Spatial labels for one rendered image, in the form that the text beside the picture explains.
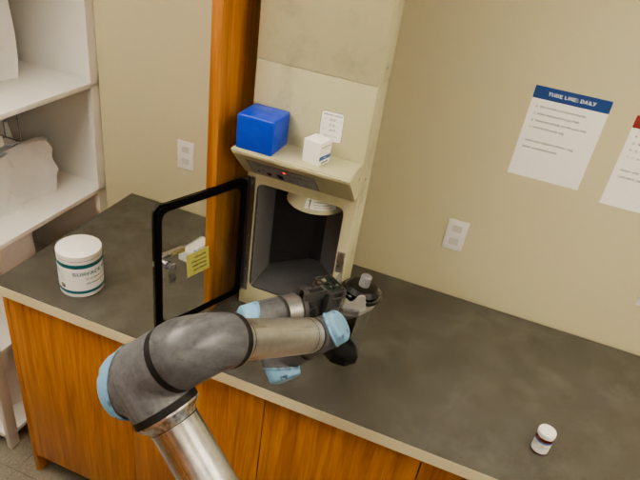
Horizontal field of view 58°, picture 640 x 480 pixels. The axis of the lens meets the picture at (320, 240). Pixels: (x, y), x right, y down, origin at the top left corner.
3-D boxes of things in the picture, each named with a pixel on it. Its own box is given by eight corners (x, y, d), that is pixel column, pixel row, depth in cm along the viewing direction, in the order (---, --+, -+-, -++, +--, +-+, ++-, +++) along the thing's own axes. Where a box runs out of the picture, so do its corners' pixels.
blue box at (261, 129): (252, 134, 154) (255, 102, 149) (287, 144, 152) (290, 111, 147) (234, 147, 146) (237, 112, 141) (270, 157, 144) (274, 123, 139)
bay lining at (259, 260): (280, 248, 200) (291, 153, 182) (350, 270, 194) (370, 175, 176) (249, 284, 180) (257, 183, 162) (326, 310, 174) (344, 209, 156)
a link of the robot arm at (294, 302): (287, 333, 136) (270, 311, 141) (303, 329, 139) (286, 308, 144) (293, 309, 132) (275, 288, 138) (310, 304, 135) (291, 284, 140)
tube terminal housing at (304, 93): (270, 262, 205) (294, 40, 165) (356, 290, 198) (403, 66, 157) (237, 300, 185) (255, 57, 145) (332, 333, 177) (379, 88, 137)
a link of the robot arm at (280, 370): (302, 370, 123) (284, 322, 126) (263, 389, 127) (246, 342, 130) (320, 366, 130) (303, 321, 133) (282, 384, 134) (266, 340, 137)
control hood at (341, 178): (248, 167, 160) (250, 132, 155) (357, 199, 153) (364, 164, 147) (228, 182, 151) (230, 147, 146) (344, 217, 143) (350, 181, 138)
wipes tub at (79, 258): (79, 268, 188) (75, 229, 180) (113, 280, 185) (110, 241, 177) (50, 290, 177) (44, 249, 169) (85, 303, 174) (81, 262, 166)
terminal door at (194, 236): (239, 291, 180) (248, 176, 159) (155, 333, 160) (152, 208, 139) (237, 290, 181) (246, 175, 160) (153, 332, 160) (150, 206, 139)
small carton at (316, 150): (312, 154, 148) (316, 132, 145) (329, 161, 146) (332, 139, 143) (301, 160, 145) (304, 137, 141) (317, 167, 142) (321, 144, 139)
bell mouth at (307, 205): (300, 181, 178) (302, 165, 176) (354, 196, 174) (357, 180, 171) (276, 204, 164) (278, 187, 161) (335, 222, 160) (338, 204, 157)
